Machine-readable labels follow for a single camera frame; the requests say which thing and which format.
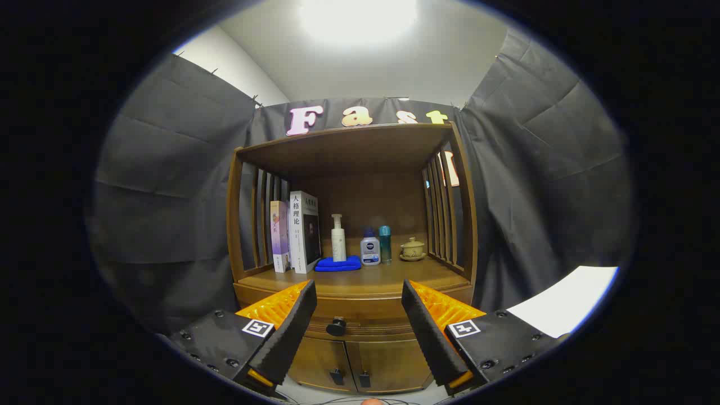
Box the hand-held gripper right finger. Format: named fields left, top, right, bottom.
left=401, top=280, right=569, bottom=396

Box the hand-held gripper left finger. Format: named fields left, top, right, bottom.
left=169, top=280, right=317, bottom=397

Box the wooden drawer with black knob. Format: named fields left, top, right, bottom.
left=234, top=284, right=475, bottom=341

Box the wooden cabinet door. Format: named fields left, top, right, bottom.
left=346, top=337, right=434, bottom=394
left=288, top=336, right=358, bottom=393

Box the wooden countertop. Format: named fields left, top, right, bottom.
left=239, top=239, right=470, bottom=296

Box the wooden cabinet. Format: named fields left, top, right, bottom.
left=227, top=123, right=479, bottom=394

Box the blue folded cloth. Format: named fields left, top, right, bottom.
left=314, top=255, right=362, bottom=273

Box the beige lidded teacup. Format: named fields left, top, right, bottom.
left=399, top=237, right=427, bottom=262

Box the thick white book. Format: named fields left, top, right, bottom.
left=289, top=191, right=322, bottom=275

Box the purple book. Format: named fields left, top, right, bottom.
left=270, top=201, right=291, bottom=273

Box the white pump bottle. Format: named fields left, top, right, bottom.
left=331, top=214, right=347, bottom=263

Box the white bottle with blue cap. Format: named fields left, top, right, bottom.
left=360, top=228, right=381, bottom=267

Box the white flat panel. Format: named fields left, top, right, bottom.
left=506, top=265, right=619, bottom=339

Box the black backdrop cloth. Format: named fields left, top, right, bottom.
left=84, top=28, right=639, bottom=338

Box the ceiling light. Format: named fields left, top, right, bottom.
left=298, top=0, right=420, bottom=48

